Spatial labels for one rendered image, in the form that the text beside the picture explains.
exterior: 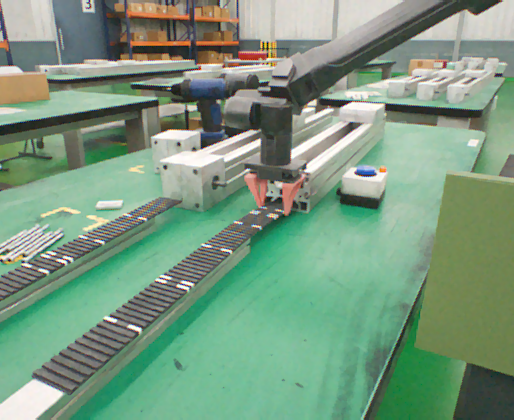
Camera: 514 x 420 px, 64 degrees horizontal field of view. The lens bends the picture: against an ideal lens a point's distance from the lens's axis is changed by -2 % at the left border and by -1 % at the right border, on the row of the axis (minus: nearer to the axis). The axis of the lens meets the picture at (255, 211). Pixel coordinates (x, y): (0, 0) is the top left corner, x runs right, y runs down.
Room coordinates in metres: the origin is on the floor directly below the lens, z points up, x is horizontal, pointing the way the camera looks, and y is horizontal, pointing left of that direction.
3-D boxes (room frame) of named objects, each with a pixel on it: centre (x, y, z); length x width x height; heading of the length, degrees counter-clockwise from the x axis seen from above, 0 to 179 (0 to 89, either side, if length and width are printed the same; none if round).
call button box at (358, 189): (0.85, -0.22, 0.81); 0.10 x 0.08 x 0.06; 64
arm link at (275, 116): (0.75, -0.03, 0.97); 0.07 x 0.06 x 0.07; 55
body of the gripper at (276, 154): (0.75, -0.04, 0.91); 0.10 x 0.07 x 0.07; 64
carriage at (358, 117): (1.38, -0.35, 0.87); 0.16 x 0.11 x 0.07; 154
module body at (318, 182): (1.15, -0.24, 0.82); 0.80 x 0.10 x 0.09; 154
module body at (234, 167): (1.24, -0.07, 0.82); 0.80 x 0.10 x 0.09; 154
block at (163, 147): (1.07, 0.19, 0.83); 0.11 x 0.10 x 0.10; 73
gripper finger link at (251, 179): (0.75, -0.03, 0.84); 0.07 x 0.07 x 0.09; 64
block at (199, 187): (0.83, 0.12, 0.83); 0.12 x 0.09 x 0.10; 64
